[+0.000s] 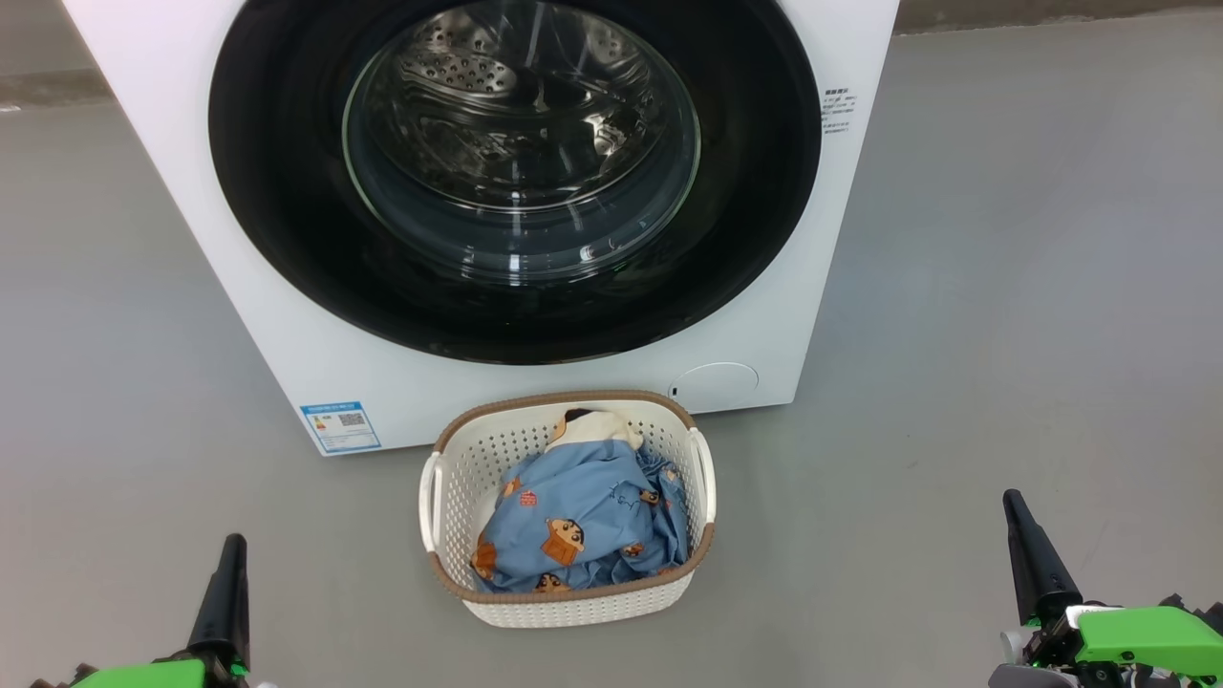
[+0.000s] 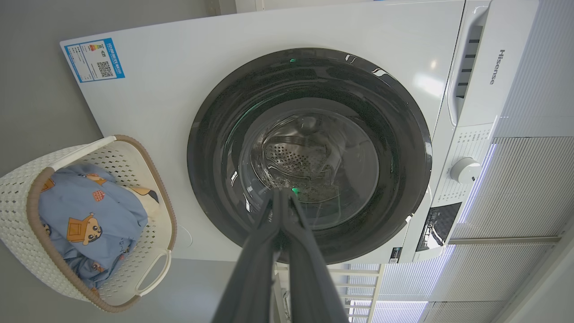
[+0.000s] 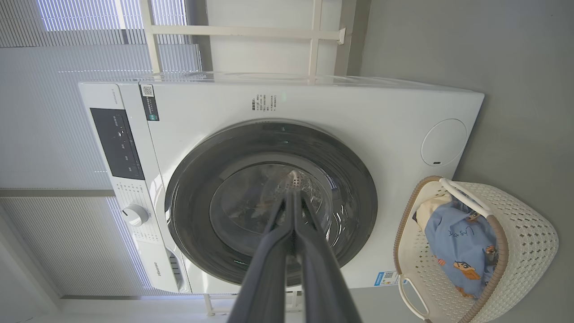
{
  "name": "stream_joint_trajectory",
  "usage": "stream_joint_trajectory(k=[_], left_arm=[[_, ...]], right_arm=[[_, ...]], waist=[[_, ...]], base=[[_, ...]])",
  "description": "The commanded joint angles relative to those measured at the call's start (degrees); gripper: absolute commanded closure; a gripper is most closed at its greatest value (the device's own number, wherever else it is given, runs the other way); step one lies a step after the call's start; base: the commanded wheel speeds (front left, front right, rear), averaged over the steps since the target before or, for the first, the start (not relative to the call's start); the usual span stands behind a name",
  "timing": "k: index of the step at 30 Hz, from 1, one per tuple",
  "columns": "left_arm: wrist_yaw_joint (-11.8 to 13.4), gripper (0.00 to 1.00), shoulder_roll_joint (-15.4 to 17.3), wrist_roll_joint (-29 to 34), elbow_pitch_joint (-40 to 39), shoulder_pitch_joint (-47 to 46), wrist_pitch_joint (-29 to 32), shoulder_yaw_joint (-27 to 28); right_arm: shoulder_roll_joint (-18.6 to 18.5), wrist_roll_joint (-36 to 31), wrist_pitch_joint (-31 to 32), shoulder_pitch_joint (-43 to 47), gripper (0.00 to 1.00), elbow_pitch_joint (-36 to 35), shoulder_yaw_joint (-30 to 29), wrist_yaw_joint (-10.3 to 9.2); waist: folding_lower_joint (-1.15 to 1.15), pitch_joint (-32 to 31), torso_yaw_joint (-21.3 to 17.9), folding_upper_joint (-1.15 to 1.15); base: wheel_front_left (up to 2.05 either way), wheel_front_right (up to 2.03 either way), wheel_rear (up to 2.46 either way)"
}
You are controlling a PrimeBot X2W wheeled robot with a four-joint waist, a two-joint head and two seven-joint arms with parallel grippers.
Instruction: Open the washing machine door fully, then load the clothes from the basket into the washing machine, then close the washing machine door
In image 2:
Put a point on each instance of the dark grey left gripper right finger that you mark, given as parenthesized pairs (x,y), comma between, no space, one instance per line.
(314,287)

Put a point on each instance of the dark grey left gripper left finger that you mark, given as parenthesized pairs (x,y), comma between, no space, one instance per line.
(251,278)

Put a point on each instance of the cream garment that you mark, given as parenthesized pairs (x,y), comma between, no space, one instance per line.
(148,199)

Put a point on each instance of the round black glass washer door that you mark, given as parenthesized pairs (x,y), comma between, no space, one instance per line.
(215,148)

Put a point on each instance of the blue cartoon-print garment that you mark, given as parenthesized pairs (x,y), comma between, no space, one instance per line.
(89,197)

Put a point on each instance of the white control dial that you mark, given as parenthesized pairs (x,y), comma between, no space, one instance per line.
(464,170)

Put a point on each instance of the white front-load washing machine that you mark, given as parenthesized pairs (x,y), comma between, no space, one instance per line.
(170,89)

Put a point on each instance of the white metal railing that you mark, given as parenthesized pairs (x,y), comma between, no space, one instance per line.
(358,272)

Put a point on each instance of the round white filter cover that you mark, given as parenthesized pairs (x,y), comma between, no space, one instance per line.
(184,235)

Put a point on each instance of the cream perforated laundry basket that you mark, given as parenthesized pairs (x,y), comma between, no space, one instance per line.
(18,211)

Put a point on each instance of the white detergent drawer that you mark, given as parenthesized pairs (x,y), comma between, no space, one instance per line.
(457,67)

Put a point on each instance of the blue energy label sticker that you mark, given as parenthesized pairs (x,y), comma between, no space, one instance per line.
(92,60)

